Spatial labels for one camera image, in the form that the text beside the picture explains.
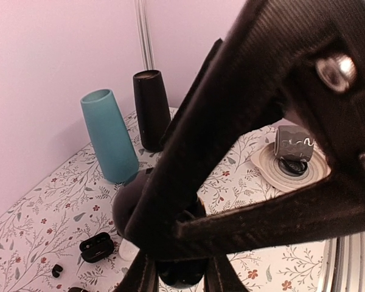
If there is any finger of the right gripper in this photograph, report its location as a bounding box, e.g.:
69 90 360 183
170 172 365 260
123 0 365 262

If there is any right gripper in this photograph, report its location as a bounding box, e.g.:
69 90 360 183
279 1 365 237

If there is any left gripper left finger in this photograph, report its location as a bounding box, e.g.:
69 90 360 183
114 250 159 292

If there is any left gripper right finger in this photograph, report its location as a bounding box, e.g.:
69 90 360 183
204 255 246 292

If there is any black round earbud case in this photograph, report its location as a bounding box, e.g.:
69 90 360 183
113 169 208 289

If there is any small black earbud case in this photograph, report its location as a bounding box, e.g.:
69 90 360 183
68 287 88 292

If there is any white oval earbud case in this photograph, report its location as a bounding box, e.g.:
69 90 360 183
119 238 139 262

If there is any open black earbud case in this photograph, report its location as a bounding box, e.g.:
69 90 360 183
79 232 114 263

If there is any black earbud beside white case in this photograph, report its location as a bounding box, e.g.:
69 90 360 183
52 264 63 278

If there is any dark grey mug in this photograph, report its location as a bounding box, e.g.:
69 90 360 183
274 125 315 162

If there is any beige ribbed plate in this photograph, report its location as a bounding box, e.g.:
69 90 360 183
251 142 331 192

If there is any black vase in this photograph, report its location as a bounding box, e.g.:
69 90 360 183
133 69 171 152

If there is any teal vase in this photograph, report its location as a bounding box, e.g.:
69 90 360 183
80 89 139 183

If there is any front aluminium rail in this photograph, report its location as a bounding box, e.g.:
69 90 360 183
317 232 365 292

